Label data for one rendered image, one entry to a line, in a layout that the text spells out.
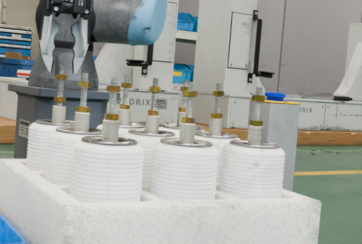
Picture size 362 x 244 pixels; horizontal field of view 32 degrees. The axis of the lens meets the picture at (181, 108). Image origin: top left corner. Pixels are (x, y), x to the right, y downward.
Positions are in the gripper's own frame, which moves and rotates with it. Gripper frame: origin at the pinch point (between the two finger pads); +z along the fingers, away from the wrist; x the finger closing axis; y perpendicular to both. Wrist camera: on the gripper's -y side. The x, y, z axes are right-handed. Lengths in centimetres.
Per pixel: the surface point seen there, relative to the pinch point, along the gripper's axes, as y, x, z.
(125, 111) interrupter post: -1.0, 11.4, 7.3
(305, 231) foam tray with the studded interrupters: 24.5, 34.9, 21.5
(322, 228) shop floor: -33, 68, 35
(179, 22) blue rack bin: -518, 148, -52
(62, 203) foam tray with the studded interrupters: 29.2, -0.8, 17.2
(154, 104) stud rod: 9.9, 14.1, 5.2
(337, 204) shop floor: -62, 88, 35
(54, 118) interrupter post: 1.5, -0.8, 8.9
